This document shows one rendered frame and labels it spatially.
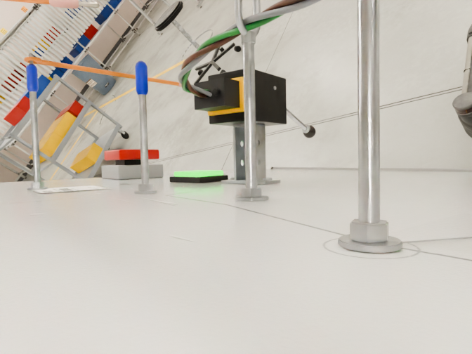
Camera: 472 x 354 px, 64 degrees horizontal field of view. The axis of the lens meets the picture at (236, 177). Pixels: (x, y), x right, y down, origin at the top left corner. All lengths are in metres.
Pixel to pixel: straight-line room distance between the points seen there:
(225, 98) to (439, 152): 1.47
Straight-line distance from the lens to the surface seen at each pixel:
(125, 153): 0.45
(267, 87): 0.32
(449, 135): 1.75
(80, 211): 0.18
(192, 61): 0.23
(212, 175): 0.35
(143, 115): 0.26
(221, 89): 0.28
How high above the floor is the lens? 1.26
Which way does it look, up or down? 32 degrees down
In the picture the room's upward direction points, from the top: 49 degrees counter-clockwise
